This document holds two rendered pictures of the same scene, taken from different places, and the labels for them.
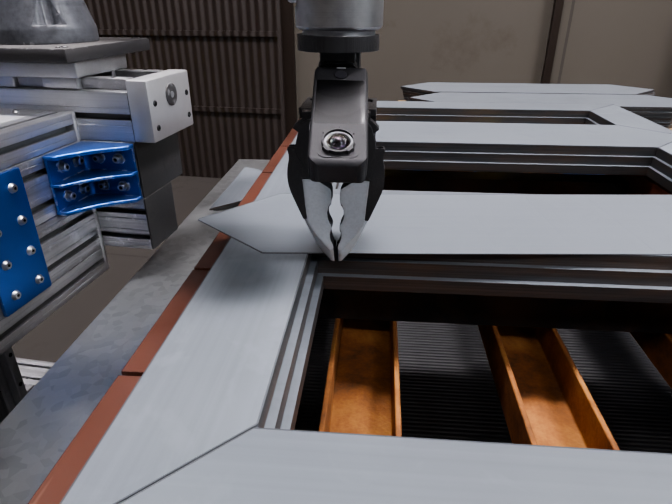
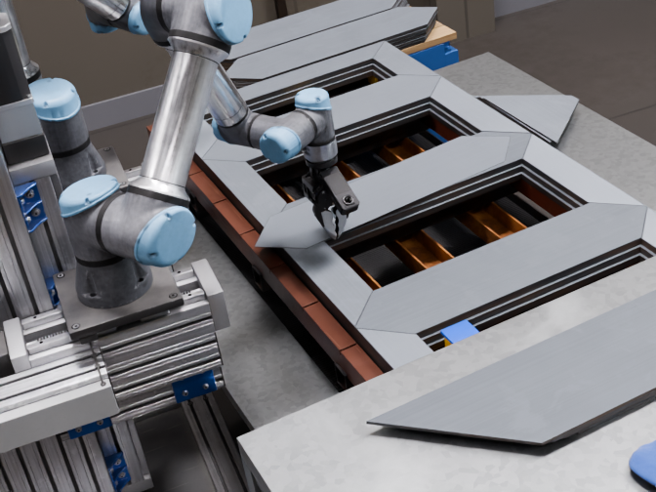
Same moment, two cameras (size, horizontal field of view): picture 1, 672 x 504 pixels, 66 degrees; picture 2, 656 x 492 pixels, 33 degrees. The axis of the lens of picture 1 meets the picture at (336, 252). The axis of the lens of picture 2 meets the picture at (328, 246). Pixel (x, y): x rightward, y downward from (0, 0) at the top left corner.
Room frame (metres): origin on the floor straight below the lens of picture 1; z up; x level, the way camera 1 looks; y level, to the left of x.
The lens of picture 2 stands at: (-1.47, 0.97, 2.26)
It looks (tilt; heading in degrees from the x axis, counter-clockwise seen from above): 33 degrees down; 334
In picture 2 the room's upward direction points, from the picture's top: 9 degrees counter-clockwise
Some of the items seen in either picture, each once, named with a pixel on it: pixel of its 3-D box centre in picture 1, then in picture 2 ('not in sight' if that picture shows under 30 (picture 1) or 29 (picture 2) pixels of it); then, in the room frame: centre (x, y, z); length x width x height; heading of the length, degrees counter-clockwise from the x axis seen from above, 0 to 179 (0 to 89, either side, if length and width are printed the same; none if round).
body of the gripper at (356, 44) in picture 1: (338, 103); (323, 178); (0.49, 0.00, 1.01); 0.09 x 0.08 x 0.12; 175
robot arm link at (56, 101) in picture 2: not in sight; (54, 113); (0.87, 0.45, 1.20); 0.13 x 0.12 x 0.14; 15
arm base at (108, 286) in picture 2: not in sight; (109, 265); (0.38, 0.54, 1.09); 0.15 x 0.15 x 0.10
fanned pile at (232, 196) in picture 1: (261, 187); not in sight; (1.15, 0.18, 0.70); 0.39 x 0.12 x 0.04; 175
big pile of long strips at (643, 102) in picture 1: (535, 103); (317, 40); (1.56, -0.59, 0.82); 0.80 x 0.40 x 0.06; 85
